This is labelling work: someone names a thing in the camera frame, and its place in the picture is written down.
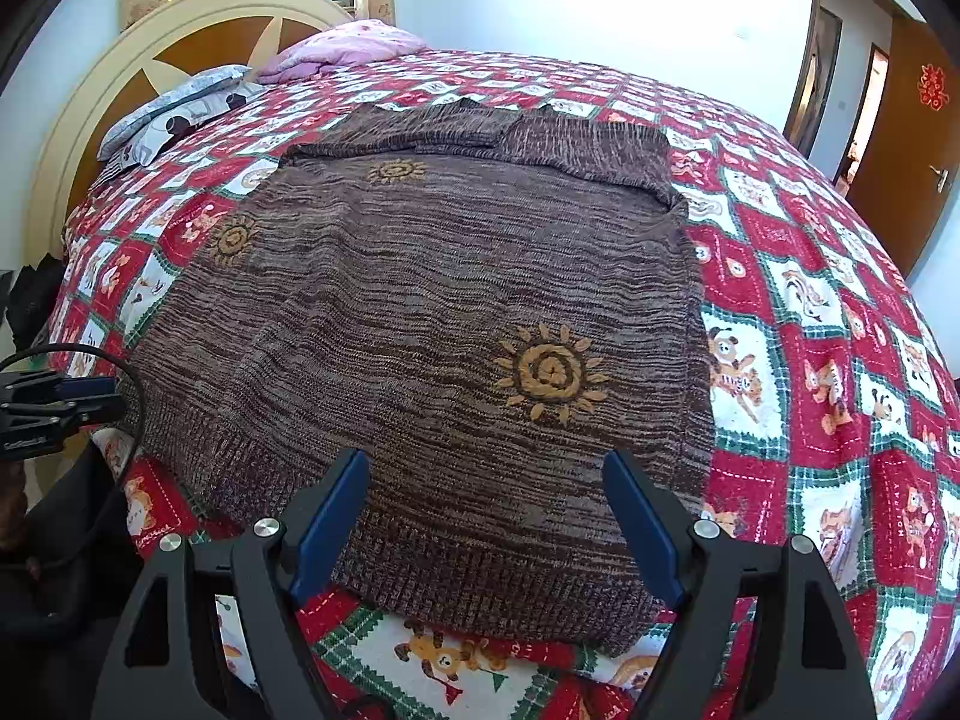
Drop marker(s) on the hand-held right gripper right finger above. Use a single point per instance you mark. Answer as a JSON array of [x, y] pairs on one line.
[[645, 532]]

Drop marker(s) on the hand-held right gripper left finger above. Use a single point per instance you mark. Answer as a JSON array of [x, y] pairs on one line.
[[330, 532]]

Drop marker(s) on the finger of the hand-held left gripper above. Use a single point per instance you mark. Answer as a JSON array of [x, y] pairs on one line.
[[90, 394]]

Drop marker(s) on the brown knit sweater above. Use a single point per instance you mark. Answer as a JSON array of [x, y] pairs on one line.
[[420, 300]]

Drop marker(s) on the black cloth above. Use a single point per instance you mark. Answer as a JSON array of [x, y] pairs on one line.
[[34, 300]]

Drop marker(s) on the dark clothing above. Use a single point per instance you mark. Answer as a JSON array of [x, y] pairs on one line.
[[67, 615]]

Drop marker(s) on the striped cloth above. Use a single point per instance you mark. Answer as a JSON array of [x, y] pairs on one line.
[[111, 169]]

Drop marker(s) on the bed with red patchwork cover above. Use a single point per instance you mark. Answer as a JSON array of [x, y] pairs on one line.
[[810, 315]]

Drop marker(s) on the white patterned pillow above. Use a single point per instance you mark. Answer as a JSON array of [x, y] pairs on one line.
[[180, 129]]

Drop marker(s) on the grey floral pillow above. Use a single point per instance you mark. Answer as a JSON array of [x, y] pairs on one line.
[[172, 97]]

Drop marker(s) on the cream wooden headboard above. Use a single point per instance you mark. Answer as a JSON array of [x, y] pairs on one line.
[[90, 75]]

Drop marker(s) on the pink pillow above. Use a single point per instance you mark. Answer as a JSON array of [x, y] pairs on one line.
[[337, 49]]

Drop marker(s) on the brown wooden door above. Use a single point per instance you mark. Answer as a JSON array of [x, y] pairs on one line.
[[900, 165]]

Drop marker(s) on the red paper door decoration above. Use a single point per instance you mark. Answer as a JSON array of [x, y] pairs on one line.
[[932, 88]]

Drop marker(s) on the brown door frame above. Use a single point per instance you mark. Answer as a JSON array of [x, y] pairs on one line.
[[796, 105]]

